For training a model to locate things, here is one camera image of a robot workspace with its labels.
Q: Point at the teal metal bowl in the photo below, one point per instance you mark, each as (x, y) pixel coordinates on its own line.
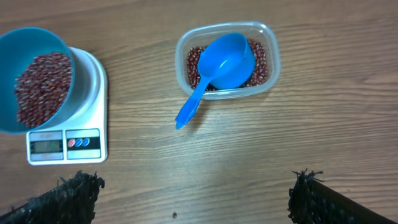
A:
(18, 49)

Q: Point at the white digital kitchen scale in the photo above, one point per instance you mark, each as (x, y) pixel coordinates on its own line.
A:
(78, 133)

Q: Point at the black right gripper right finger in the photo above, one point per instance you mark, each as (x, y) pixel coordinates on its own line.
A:
(311, 202)

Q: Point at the clear plastic container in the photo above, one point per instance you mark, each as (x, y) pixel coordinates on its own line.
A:
(202, 36)

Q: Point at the red adzuki beans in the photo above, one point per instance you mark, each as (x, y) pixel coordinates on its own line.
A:
(41, 89)

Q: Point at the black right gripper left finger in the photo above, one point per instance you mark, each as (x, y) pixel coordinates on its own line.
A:
(71, 201)

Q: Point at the blue plastic measuring scoop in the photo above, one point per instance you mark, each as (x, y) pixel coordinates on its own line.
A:
(226, 63)

